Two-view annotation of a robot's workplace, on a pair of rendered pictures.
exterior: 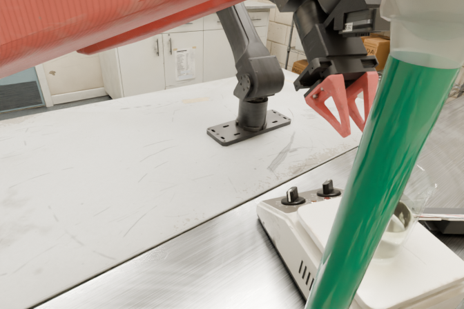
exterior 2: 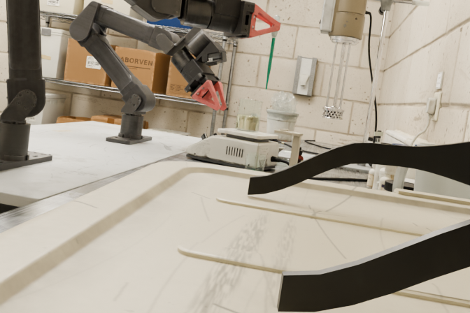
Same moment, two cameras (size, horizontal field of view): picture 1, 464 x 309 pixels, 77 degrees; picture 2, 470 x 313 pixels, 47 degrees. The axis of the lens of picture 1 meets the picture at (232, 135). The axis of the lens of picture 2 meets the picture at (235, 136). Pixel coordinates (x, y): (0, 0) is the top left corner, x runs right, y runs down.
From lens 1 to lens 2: 110 cm
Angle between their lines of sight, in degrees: 47
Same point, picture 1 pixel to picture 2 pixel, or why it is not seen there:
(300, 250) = (224, 142)
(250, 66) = (138, 89)
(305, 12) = (181, 54)
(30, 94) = not seen: outside the picture
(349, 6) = (210, 51)
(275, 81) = (152, 100)
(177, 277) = not seen: hidden behind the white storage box
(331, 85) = (208, 84)
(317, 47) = (195, 70)
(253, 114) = (137, 125)
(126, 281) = not seen: hidden behind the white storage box
